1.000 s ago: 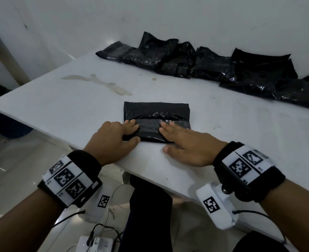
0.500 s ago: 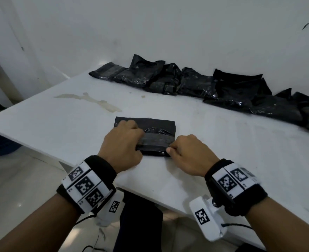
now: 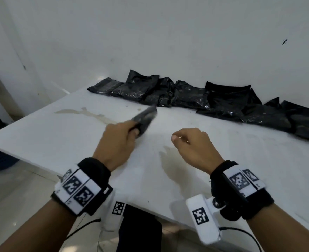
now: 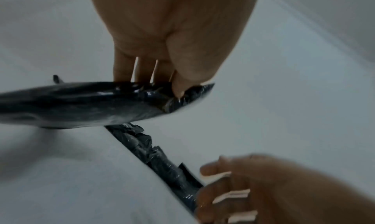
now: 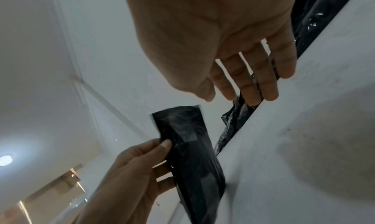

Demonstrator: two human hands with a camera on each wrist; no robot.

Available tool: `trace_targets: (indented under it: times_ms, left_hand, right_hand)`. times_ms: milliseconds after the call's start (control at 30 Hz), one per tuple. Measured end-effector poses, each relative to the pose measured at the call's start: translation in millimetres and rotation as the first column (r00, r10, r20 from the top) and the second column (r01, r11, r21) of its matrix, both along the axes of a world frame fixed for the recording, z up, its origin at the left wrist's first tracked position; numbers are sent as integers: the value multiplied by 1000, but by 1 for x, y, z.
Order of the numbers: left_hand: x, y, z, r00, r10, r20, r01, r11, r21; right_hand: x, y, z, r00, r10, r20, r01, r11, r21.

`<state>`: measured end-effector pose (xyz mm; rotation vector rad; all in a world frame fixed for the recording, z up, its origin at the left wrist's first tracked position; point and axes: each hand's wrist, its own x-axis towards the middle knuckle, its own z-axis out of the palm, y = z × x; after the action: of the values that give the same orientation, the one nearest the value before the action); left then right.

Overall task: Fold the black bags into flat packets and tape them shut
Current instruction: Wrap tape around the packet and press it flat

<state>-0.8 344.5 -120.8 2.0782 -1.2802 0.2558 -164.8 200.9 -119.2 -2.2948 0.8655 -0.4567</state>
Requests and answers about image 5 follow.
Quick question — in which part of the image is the person's right hand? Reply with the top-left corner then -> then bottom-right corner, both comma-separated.
121,0 -> 302,106

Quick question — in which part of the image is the person's left hand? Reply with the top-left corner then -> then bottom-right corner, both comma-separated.
74,138 -> 177,224

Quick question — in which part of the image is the taped parcel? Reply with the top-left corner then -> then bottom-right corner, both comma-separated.
151,105 -> 227,224

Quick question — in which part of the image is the clear tape strip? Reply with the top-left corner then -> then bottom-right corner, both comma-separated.
168,106 -> 203,143

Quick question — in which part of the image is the row of black plastic packets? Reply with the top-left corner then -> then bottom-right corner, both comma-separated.
213,0 -> 362,156

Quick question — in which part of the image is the wooden door frame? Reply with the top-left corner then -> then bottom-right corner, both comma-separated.
17,163 -> 89,224

